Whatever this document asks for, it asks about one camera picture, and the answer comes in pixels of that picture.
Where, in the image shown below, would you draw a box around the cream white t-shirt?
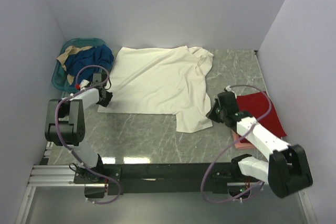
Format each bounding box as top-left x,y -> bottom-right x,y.
98,46 -> 213,133

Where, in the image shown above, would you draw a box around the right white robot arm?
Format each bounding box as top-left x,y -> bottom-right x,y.
207,91 -> 313,198

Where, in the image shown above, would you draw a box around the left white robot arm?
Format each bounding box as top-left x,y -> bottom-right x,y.
45,73 -> 113,183

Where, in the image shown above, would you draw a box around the folded red t-shirt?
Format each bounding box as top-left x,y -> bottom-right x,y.
236,92 -> 287,138

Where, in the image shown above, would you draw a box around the folded pink t-shirt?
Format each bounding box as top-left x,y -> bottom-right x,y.
232,131 -> 255,150

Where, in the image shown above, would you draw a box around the blue t-shirt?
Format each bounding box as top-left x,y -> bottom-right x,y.
65,44 -> 114,87

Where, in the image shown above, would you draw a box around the teal plastic laundry basket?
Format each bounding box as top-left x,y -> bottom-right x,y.
51,38 -> 106,93

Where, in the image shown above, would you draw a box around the tan t-shirt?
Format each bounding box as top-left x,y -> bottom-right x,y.
57,46 -> 92,72

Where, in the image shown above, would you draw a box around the black base beam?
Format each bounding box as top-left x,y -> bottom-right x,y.
73,163 -> 263,198

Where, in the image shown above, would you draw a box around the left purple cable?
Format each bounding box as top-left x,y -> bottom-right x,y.
54,65 -> 123,206

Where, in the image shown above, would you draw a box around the purple cable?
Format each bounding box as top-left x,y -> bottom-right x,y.
54,65 -> 123,206
200,84 -> 272,204

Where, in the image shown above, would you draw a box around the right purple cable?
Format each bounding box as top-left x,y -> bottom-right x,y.
200,84 -> 272,204

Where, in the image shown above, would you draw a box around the aluminium rail frame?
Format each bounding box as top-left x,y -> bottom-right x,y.
16,136 -> 317,223

